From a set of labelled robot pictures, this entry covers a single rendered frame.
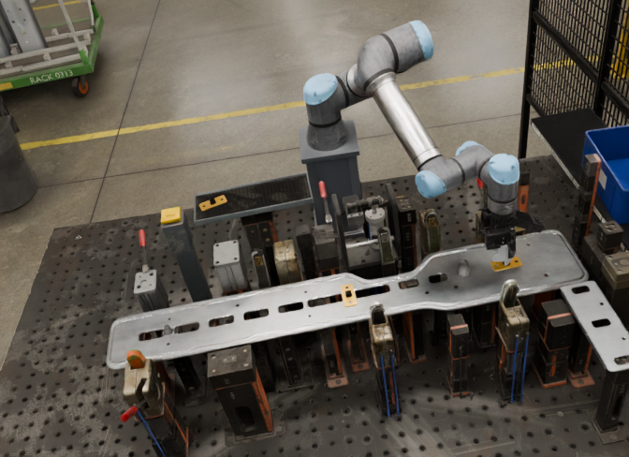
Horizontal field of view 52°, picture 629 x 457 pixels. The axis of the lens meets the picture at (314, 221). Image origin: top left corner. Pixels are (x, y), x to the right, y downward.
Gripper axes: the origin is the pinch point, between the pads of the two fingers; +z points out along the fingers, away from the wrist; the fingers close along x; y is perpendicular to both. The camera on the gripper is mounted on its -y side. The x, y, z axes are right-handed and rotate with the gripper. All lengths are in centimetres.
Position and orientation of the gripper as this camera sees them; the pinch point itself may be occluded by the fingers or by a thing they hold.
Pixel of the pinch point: (506, 258)
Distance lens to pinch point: 195.3
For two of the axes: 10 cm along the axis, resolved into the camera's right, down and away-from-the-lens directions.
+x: 1.3, 6.4, -7.6
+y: -9.8, 2.0, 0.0
